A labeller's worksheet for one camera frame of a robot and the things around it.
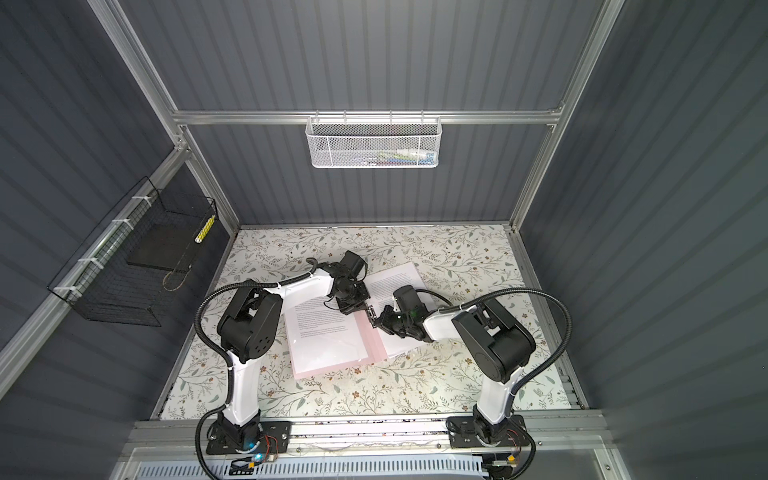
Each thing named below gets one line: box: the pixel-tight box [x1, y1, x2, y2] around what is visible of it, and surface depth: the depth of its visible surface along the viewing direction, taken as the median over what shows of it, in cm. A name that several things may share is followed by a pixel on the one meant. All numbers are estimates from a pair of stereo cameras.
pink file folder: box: [284, 307, 386, 380], surface depth 88 cm
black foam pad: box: [127, 224, 200, 273], surface depth 77 cm
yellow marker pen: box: [194, 215, 216, 244], surface depth 82 cm
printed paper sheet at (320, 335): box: [284, 296, 368, 374], surface depth 88 cm
